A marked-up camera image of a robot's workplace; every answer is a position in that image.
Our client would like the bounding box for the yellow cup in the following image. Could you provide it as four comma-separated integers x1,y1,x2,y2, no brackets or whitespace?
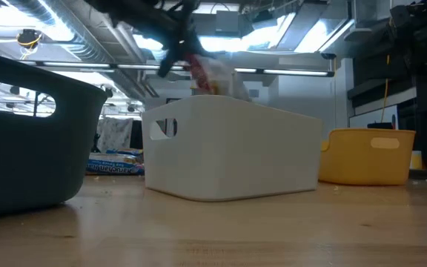
409,150,424,171

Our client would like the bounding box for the grey ceiling unit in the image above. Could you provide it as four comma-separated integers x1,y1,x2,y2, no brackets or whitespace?
215,10,241,36

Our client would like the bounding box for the red Maruchan ramen packet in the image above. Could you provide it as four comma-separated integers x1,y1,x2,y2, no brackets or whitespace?
184,53,252,102

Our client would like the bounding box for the silver ceiling duct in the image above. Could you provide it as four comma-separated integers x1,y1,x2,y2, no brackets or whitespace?
7,0,151,101

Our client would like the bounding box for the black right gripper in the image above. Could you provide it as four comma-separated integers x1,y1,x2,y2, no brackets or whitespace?
389,3,417,33

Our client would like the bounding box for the yellow hanging cable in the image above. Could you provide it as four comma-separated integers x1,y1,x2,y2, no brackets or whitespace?
380,54,391,124

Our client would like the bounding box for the long ceiling strip light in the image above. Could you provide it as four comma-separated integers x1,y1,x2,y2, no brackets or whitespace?
19,60,187,72
234,66,336,78

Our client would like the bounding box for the white board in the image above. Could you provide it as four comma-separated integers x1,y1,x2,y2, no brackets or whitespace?
348,105,400,130

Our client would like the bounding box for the white plastic bin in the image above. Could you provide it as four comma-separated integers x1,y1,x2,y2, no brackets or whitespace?
141,94,324,202

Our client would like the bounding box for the yellow plastic bin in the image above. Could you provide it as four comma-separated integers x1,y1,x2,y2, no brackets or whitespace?
317,128,417,186

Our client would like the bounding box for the yellow black cable reel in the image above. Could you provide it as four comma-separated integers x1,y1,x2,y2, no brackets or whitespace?
16,28,43,60

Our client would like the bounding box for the blue Maruchan ramen packet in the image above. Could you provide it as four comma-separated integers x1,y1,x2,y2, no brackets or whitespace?
105,148,144,156
85,152,145,177

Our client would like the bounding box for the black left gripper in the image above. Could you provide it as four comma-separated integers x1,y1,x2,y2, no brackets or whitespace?
156,0,216,79

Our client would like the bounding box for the dark blue plastic bin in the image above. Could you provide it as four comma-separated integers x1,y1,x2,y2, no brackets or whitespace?
0,49,109,219

